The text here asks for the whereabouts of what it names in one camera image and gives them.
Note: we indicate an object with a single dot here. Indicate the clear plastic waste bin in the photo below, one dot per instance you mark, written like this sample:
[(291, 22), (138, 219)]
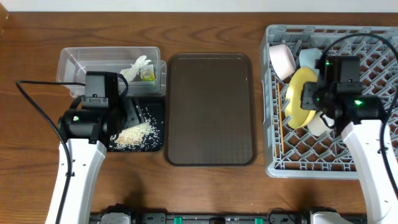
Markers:
[(75, 62)]

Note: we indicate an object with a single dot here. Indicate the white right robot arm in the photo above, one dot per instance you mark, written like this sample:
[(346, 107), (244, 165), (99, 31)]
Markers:
[(362, 123)]

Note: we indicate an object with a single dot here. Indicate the white green plastic cup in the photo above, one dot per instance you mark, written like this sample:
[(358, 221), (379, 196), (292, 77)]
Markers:
[(320, 124)]

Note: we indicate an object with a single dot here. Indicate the black rail with green clips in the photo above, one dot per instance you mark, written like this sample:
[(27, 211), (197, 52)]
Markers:
[(120, 213)]

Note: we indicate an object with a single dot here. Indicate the grey plastic dishwasher rack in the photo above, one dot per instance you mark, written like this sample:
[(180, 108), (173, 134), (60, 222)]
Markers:
[(326, 156)]

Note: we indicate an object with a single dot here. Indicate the pink plastic bowl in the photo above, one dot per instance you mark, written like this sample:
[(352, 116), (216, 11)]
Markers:
[(282, 61)]

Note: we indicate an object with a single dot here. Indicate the leftover white rice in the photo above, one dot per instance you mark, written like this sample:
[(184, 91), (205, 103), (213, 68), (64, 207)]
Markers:
[(142, 137)]

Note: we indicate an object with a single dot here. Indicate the dark brown serving tray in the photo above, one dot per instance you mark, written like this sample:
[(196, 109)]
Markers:
[(210, 110)]

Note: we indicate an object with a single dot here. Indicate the black food waste tray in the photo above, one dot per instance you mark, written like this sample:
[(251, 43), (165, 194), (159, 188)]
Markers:
[(157, 109)]

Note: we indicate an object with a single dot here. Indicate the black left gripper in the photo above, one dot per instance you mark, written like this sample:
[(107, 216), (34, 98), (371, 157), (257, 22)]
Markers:
[(131, 113)]

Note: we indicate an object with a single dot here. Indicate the light blue plastic bowl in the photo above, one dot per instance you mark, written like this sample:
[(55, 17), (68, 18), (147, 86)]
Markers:
[(309, 57)]

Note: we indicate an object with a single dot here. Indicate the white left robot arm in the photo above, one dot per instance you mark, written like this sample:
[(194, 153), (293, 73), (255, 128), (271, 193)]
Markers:
[(78, 169)]

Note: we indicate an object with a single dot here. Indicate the white paper napkin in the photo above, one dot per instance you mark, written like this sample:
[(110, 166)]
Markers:
[(130, 73)]

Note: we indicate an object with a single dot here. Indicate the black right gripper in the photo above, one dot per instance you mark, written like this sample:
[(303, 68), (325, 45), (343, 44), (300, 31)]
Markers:
[(308, 97)]

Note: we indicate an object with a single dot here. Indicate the yellow plastic plate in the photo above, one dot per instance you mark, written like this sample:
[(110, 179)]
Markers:
[(299, 117)]

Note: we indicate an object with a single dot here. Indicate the silver green snack wrapper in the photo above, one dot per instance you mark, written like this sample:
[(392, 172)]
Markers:
[(148, 73)]

